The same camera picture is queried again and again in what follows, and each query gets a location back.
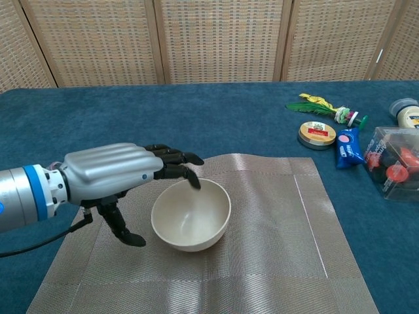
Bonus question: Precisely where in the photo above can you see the round yellow tin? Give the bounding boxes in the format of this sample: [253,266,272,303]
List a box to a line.
[297,120,337,151]

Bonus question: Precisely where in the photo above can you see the blue table cloth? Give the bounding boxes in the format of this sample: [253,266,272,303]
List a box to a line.
[0,80,419,314]

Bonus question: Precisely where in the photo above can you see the beige woven placemat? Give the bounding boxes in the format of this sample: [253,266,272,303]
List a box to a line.
[26,152,380,314]

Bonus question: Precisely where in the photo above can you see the white bowl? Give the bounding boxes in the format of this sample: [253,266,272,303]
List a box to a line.
[151,178,232,253]

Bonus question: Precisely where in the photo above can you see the blue cookie packet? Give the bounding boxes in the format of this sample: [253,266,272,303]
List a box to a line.
[335,128,364,170]

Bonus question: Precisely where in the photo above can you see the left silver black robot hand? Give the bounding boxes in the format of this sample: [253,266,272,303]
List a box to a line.
[60,143,205,248]

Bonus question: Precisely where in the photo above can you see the mayonnaise squeeze bottle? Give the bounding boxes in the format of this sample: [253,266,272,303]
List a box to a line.
[388,97,419,128]

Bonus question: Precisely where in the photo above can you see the woven wooden folding screen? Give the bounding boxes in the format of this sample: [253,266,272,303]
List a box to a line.
[0,0,419,94]

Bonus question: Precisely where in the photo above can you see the clear box with red toys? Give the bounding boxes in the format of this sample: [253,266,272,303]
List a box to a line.
[363,126,419,201]

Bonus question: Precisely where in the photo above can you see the colourful feather shuttlecock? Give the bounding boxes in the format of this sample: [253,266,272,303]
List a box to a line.
[285,93,369,128]

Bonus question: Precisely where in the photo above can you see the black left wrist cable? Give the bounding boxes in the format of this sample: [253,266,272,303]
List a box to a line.
[0,214,94,259]

